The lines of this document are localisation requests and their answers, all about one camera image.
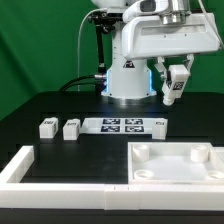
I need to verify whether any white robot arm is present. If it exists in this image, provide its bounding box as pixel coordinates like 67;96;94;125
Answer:
91;0;223;105

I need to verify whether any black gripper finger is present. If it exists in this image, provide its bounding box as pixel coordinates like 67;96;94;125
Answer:
154;57;168;80
182;54;194;74

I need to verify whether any white square tabletop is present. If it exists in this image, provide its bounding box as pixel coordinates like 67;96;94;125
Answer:
127;142;224;185

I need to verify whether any white camera cable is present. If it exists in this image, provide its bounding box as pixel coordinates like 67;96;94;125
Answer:
76;9;107;92

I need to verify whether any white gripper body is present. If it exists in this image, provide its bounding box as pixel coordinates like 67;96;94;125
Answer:
122;13;219;60

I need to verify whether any white U-shaped obstacle fence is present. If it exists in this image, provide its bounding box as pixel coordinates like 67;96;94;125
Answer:
0;146;224;211

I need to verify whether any black camera on stand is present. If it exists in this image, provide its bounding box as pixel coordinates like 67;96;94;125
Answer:
88;10;122;95

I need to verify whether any white marker base plate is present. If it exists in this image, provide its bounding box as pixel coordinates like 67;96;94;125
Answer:
79;117;168;135

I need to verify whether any black cable bundle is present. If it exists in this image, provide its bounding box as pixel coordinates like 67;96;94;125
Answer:
58;74;108;92

